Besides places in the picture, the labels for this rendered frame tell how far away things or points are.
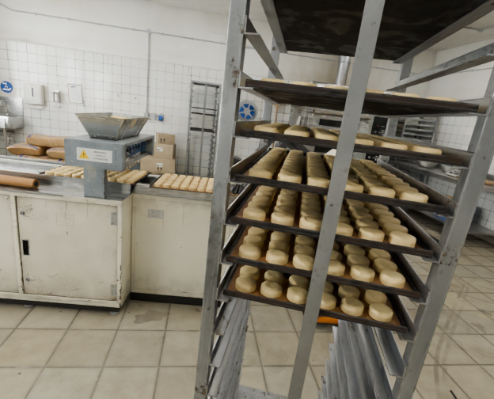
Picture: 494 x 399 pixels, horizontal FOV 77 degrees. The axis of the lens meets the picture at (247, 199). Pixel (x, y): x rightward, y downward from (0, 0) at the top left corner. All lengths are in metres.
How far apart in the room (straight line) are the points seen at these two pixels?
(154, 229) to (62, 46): 4.81
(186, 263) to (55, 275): 0.83
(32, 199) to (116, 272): 0.67
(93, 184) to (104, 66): 4.44
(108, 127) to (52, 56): 4.61
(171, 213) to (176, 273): 0.46
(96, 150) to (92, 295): 0.98
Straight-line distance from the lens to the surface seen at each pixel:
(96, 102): 6.37
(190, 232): 2.19
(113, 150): 1.97
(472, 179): 0.66
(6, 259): 2.52
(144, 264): 2.37
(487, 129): 0.66
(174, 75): 6.11
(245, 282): 0.76
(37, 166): 2.77
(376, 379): 0.93
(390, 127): 1.24
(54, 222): 2.25
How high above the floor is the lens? 1.45
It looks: 16 degrees down
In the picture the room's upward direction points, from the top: 7 degrees clockwise
